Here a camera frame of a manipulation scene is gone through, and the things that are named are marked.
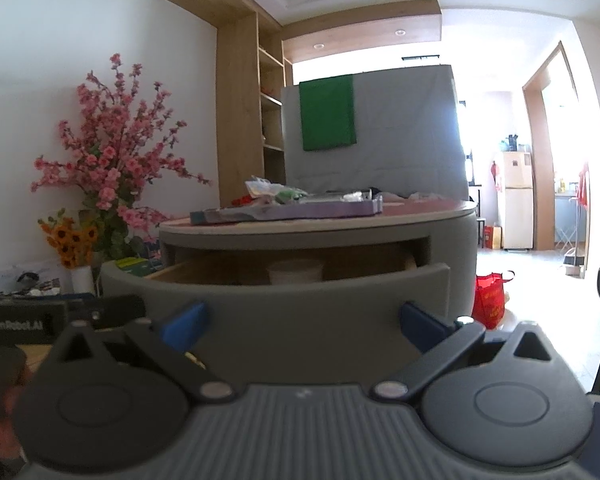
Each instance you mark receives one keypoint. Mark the white vase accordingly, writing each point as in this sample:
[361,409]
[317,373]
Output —
[83,280]

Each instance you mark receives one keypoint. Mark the pink blossom bouquet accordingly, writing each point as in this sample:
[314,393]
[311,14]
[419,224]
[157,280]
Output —
[115,160]

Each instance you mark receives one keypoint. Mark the green box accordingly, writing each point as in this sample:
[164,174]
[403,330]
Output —
[134,266]

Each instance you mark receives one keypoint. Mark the clear plastic packet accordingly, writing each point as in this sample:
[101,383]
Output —
[260,187]

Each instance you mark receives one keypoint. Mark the wooden shelf unit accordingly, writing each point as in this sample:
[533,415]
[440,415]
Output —
[240,110]

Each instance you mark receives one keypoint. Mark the green packet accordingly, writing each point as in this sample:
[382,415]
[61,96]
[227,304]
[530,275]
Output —
[291,195]

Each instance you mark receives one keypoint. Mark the grey round nightstand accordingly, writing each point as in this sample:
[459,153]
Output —
[460,240]

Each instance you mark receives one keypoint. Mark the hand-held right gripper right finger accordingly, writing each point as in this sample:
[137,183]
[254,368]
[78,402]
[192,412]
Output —
[422,327]

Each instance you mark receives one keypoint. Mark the white refrigerator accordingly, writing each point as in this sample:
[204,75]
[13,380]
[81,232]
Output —
[515,200]

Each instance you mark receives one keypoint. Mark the orange paper bag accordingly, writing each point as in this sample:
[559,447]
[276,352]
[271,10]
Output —
[492,237]

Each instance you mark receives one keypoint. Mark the orange sunflower bunch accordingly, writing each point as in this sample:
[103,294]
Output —
[72,242]

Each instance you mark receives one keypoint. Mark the grey hanging sheet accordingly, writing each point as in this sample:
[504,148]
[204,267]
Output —
[410,135]

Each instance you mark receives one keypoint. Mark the green cloth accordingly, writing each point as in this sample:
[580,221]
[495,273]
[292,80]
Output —
[327,110]

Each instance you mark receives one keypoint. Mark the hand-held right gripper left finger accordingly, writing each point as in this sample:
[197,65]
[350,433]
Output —
[185,327]

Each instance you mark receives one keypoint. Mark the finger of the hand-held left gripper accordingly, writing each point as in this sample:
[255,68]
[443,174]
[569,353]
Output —
[115,307]

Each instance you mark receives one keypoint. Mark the grey nightstand drawer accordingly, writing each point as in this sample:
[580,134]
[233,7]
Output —
[290,325]

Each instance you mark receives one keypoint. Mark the purple tray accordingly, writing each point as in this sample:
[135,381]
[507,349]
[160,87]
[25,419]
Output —
[290,212]

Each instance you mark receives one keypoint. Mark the red plastic bag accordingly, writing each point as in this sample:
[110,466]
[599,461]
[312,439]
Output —
[490,300]

